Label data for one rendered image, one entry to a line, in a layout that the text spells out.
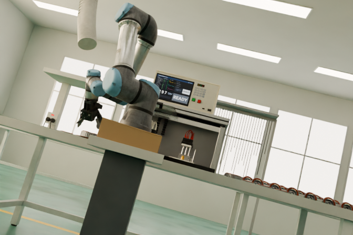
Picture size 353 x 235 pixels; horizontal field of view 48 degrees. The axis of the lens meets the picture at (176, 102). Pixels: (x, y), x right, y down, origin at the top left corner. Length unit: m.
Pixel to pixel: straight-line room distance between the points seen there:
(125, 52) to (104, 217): 0.74
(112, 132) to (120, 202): 0.30
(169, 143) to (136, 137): 0.95
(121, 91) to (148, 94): 0.13
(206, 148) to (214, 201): 6.18
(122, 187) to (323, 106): 7.90
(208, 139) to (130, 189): 1.05
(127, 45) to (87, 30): 1.67
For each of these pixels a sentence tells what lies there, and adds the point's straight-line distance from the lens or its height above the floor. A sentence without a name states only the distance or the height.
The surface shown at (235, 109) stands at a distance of 6.09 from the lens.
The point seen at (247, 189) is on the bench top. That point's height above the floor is 0.71.
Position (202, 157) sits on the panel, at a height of 0.85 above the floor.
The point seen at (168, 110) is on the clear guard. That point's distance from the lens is 2.29.
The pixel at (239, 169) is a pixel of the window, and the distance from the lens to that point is 8.82.
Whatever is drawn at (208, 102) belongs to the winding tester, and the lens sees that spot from 2.56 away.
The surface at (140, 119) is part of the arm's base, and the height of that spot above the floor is 0.88.
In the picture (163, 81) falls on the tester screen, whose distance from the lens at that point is 2.61.
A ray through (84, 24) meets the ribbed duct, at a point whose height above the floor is 1.73.
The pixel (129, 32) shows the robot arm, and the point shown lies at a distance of 1.93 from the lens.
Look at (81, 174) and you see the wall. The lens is 9.18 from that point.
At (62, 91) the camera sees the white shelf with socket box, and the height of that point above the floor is 1.10.
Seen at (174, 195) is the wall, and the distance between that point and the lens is 8.81.
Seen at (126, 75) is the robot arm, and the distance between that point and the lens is 1.76.
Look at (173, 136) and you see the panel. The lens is 2.66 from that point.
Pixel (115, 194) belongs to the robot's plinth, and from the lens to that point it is 1.72.
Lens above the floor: 0.67
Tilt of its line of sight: 10 degrees up
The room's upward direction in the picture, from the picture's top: 15 degrees clockwise
